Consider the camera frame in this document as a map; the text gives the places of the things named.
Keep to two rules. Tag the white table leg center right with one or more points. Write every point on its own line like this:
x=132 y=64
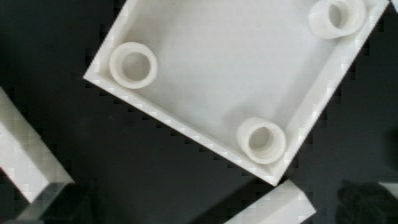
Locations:
x=281 y=208

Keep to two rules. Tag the white square tabletop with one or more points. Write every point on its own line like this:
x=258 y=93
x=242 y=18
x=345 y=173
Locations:
x=226 y=65

